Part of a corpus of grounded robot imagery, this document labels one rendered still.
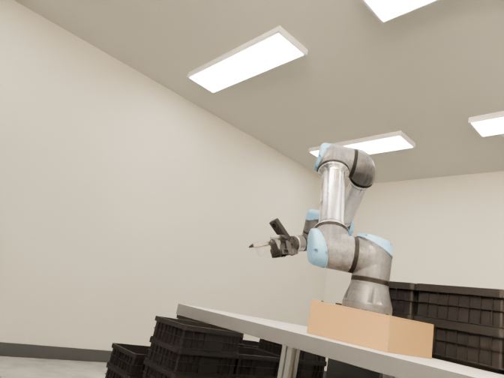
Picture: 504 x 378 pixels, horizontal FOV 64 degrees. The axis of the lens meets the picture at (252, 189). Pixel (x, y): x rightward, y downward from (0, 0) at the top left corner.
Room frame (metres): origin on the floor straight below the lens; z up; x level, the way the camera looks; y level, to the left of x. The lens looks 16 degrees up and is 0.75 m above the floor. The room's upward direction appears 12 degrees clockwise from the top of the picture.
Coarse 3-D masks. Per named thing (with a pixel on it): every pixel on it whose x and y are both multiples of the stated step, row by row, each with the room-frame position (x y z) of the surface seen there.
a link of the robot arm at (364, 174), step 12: (360, 156) 1.40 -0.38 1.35; (360, 168) 1.41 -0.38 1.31; (372, 168) 1.43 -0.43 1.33; (360, 180) 1.46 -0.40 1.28; (372, 180) 1.47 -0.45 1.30; (348, 192) 1.57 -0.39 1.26; (360, 192) 1.53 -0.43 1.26; (348, 204) 1.61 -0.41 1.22; (360, 204) 1.62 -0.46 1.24; (348, 216) 1.67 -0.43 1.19; (348, 228) 1.75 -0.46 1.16
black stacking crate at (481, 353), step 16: (416, 320) 1.38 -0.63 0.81; (432, 320) 1.33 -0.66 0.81; (448, 336) 1.29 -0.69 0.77; (464, 336) 1.25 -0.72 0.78; (480, 336) 1.21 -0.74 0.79; (496, 336) 1.16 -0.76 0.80; (432, 352) 1.33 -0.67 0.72; (448, 352) 1.29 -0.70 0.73; (464, 352) 1.25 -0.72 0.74; (480, 352) 1.21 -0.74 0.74; (496, 352) 1.17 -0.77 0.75; (480, 368) 1.21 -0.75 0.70; (496, 368) 1.16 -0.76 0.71
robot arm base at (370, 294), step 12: (360, 276) 1.23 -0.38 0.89; (348, 288) 1.28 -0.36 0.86; (360, 288) 1.23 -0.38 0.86; (372, 288) 1.21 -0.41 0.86; (384, 288) 1.22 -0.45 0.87; (348, 300) 1.24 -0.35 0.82; (360, 300) 1.21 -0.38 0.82; (372, 300) 1.21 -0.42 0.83; (384, 300) 1.21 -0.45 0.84; (384, 312) 1.21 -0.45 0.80
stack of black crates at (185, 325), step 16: (160, 320) 2.24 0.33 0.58; (176, 320) 2.37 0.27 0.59; (160, 336) 2.23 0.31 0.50; (176, 336) 2.12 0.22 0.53; (192, 336) 2.12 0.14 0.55; (208, 336) 2.18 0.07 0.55; (224, 336) 2.25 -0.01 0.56; (240, 336) 2.31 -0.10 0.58; (160, 352) 2.20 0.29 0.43; (176, 352) 2.08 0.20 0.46; (192, 352) 2.12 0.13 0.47; (208, 352) 2.18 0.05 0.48; (224, 352) 2.26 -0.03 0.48; (160, 368) 2.16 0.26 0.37; (176, 368) 2.09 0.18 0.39; (192, 368) 2.14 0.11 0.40; (208, 368) 2.20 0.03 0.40; (224, 368) 2.27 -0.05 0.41
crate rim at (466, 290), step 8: (416, 288) 1.39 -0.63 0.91; (424, 288) 1.36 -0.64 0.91; (432, 288) 1.34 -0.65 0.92; (440, 288) 1.31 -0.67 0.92; (448, 288) 1.29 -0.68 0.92; (456, 288) 1.27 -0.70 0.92; (464, 288) 1.24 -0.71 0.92; (472, 288) 1.22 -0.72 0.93; (480, 288) 1.20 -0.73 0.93; (488, 288) 1.18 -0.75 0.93; (496, 296) 1.16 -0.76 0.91
